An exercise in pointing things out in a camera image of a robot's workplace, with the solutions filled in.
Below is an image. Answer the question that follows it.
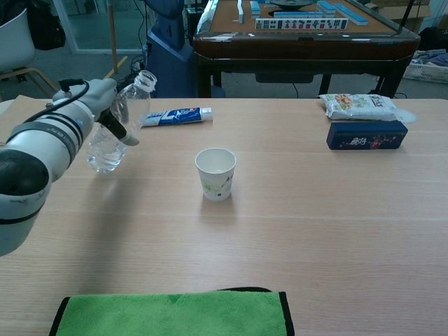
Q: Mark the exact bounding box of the brown mahjong table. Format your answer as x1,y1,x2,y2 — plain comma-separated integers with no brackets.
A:
192,0,421,99

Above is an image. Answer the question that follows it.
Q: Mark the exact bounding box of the white snack bag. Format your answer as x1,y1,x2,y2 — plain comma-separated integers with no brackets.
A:
318,93,400,122

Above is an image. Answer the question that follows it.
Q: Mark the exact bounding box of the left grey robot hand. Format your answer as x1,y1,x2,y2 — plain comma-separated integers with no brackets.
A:
83,77,140,147

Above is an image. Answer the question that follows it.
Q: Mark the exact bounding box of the black cable bundle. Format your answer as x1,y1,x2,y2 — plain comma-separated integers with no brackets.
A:
62,57,151,99

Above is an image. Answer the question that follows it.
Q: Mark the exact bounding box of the white paper cup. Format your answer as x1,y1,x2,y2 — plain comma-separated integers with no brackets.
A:
195,147,237,202

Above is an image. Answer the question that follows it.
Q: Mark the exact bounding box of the blue white toothpaste tube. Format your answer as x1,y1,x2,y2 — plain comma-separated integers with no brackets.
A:
138,106,214,129

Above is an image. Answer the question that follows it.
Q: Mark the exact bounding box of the brown spiral notebook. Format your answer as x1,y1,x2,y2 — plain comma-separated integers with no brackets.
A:
0,94,53,146

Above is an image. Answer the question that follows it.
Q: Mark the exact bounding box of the dark blue rectangular box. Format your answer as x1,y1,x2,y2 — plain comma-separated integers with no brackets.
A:
325,120,409,151

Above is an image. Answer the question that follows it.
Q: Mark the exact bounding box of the transparent plastic water bottle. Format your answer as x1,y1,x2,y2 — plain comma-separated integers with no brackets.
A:
86,69,158,174

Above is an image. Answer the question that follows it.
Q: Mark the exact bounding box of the mahjong tile row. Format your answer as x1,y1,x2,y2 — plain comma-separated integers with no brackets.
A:
255,17,349,31

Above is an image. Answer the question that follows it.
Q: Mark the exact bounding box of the black bag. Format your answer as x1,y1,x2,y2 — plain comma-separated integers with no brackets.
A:
26,0,67,51

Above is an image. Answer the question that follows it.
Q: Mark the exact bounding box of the wooden post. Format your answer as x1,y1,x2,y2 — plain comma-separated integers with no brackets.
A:
106,0,120,74

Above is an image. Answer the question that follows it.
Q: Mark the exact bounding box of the green microfibre cloth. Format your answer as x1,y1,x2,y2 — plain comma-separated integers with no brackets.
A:
48,286,297,336

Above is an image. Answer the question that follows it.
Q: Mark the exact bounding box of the white round disc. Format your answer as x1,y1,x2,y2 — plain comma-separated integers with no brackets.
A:
393,108,418,124

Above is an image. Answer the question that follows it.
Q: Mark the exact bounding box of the blue machine base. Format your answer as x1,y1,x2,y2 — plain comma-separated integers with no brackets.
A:
145,0,197,99

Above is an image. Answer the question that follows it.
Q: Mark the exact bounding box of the white chair with wooden legs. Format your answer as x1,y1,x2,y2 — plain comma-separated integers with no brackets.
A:
0,6,66,102

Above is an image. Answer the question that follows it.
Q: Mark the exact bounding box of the white plastic basket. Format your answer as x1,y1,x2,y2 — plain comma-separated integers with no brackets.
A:
402,57,448,84

